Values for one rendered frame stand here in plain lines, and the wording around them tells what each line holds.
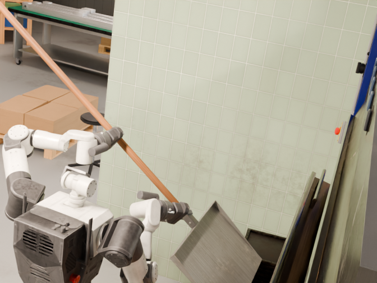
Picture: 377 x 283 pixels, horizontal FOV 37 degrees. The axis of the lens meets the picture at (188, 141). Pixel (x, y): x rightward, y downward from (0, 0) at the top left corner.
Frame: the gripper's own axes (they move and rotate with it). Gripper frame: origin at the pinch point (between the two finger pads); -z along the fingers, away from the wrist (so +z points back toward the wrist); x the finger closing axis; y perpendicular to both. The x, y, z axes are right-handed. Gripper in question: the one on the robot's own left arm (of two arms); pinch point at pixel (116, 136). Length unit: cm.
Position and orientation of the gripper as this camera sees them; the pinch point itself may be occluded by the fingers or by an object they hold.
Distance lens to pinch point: 243.3
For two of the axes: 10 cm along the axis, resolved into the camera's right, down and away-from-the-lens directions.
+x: -6.7, 6.0, 4.5
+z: -4.2, 1.9, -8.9
